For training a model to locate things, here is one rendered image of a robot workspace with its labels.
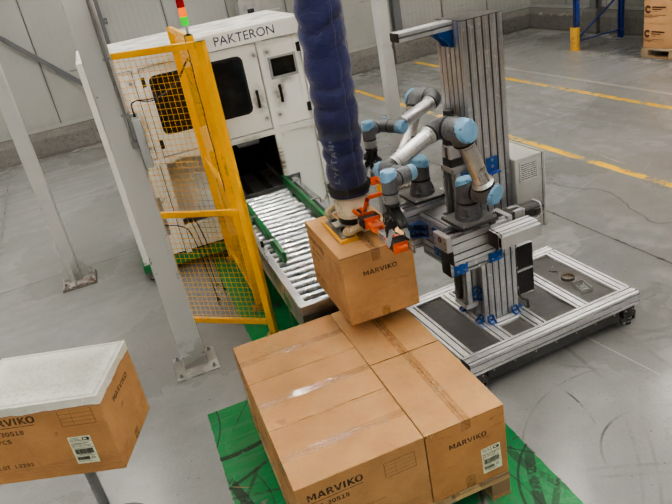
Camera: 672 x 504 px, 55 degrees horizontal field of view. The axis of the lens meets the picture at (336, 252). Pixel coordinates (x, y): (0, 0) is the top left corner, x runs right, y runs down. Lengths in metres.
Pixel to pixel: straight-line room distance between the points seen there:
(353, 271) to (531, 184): 1.22
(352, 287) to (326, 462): 0.93
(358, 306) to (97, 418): 1.37
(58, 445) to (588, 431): 2.57
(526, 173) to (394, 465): 1.83
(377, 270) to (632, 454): 1.55
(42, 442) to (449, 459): 1.76
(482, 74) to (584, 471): 2.06
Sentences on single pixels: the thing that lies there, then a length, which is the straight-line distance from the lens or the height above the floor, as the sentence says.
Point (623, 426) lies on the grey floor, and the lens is 3.78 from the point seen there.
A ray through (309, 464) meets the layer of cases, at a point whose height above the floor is 0.54.
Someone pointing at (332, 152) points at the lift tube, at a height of 1.54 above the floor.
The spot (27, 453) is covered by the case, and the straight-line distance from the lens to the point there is 3.19.
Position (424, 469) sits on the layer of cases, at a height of 0.37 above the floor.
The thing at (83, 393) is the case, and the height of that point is 1.02.
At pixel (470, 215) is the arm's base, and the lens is 3.51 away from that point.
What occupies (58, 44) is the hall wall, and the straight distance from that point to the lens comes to 12.10.
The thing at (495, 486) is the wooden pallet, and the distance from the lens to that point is 3.33.
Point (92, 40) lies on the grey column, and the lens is 3.97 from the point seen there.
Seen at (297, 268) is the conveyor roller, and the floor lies 0.53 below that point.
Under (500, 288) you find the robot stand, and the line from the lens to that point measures 4.10.
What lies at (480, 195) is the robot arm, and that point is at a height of 1.22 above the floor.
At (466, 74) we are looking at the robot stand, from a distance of 3.53.
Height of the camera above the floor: 2.51
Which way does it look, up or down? 26 degrees down
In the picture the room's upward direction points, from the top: 11 degrees counter-clockwise
